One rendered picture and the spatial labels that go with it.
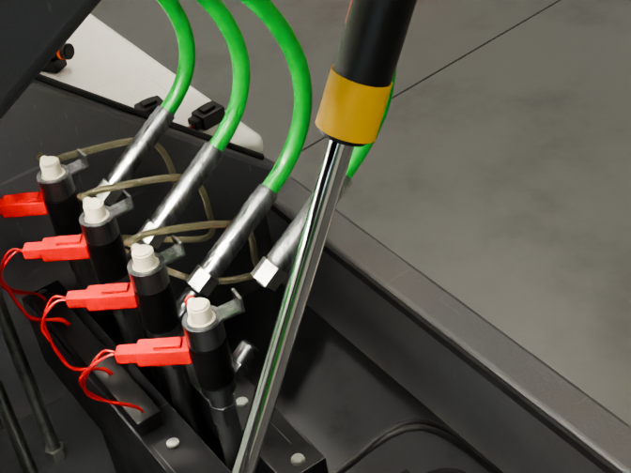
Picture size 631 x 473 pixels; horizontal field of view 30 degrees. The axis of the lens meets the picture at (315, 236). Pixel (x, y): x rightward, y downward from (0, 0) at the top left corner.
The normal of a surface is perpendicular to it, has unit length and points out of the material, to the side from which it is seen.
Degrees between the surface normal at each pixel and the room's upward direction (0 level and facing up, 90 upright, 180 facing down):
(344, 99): 69
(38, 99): 90
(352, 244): 0
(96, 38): 0
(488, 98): 0
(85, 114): 90
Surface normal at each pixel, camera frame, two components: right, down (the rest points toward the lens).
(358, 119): 0.16, 0.47
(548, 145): -0.12, -0.78
